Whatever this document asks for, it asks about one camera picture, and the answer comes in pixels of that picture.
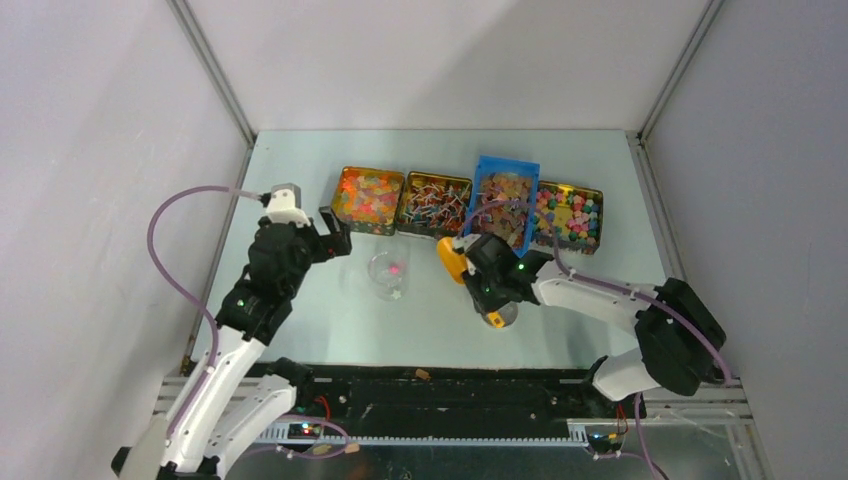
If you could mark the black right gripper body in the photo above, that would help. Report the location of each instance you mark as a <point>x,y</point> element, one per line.
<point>485,289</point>

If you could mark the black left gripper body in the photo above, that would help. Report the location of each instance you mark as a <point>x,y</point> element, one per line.
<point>307,244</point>

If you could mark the clear plastic jar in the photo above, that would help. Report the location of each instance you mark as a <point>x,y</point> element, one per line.
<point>388,274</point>

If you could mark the orange plastic scoop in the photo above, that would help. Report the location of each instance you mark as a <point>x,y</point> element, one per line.
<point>450,250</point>

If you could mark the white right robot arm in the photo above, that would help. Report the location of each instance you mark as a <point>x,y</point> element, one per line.
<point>678,339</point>

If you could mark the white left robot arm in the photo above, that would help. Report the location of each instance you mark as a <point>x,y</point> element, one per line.
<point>199,437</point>

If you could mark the tin of gummy candies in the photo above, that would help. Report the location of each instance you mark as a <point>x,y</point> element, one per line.
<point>367,199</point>

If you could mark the blue bin of candies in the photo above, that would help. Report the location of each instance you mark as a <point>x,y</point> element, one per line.
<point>501,203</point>

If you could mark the tin of colourful cube candies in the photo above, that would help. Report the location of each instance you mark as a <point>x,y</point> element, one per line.
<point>569,216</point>

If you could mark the silver metal jar lid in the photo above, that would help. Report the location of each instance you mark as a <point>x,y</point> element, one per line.
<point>503,317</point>

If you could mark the tin of lollipops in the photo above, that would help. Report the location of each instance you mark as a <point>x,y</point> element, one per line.
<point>433,205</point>

